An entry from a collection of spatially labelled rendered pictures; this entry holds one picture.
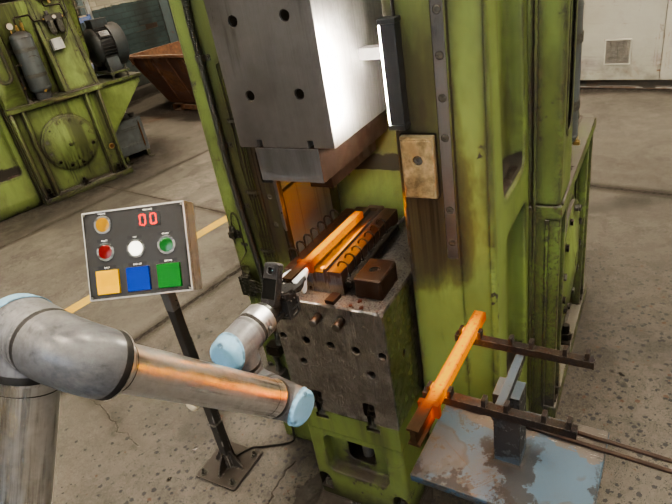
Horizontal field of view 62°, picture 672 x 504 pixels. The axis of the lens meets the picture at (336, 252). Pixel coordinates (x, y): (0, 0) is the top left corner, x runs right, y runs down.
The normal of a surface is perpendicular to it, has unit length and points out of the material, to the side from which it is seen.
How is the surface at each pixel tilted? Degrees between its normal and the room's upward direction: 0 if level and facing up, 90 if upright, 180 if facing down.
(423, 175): 90
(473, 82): 90
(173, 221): 60
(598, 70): 90
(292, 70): 90
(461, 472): 0
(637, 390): 0
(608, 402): 0
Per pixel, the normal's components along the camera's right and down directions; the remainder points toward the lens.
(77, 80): 0.66, 0.07
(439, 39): -0.46, 0.50
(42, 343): 0.01, -0.33
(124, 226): -0.12, 0.00
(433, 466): -0.16, -0.86
